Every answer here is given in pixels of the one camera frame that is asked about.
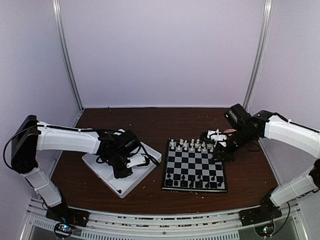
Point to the white chess pieces row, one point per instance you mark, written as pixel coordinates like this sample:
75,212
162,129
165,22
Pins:
192,146

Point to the left aluminium corner post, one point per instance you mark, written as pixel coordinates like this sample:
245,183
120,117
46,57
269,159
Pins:
65,53

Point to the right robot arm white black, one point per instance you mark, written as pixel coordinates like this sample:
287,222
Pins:
296,150

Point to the aluminium corner post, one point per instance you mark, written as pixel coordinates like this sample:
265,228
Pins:
261,48
65,53

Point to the black chess piece on board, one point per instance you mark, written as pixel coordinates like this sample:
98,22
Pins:
192,184

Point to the black rook board corner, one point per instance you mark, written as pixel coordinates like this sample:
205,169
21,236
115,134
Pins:
168,182

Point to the white plastic tray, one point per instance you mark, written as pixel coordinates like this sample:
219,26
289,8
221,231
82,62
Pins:
105,172

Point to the red patterned small dish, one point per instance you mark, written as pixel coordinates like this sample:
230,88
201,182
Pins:
230,130

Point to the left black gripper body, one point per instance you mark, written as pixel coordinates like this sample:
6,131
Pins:
116,161

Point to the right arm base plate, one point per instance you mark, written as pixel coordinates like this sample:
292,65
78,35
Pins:
256,215

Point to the right aluminium corner post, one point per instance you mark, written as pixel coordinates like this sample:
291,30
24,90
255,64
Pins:
261,48

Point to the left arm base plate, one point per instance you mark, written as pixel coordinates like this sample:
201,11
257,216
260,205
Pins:
67,216

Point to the black chess piece king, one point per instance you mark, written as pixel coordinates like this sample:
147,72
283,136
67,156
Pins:
199,184

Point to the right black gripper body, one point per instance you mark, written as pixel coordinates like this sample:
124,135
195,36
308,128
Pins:
242,138

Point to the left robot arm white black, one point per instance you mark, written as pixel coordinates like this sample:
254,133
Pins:
33,136

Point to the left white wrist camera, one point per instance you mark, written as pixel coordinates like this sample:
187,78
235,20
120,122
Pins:
139,160

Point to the black white chess board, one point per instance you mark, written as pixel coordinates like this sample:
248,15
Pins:
194,163

